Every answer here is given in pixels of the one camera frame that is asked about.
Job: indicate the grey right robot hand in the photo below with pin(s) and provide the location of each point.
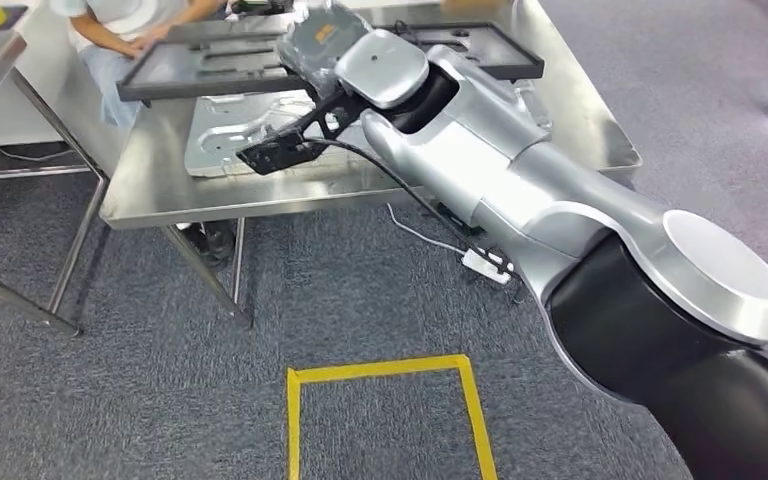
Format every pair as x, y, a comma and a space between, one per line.
318, 46

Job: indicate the person's right hand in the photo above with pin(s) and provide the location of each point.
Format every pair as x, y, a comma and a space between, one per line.
133, 50

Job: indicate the person's left hand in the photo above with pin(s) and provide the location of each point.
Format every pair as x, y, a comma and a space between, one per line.
152, 36

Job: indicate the black plastic panel part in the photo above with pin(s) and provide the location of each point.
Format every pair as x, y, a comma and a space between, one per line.
159, 73

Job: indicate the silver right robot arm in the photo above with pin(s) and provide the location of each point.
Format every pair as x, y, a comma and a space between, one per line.
556, 218

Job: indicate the stainless steel workbench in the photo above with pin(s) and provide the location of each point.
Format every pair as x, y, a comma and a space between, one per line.
159, 185

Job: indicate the person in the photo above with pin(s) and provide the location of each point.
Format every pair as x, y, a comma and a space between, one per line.
112, 73

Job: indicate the black controller with antennas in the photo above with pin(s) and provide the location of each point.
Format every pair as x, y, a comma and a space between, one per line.
261, 6

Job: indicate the stamped grey metal panel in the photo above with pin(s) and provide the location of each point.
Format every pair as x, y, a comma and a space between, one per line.
225, 139

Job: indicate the white power strip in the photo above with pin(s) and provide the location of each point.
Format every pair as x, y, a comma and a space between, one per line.
483, 266

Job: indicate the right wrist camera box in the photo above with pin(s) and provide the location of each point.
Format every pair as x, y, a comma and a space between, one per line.
278, 156

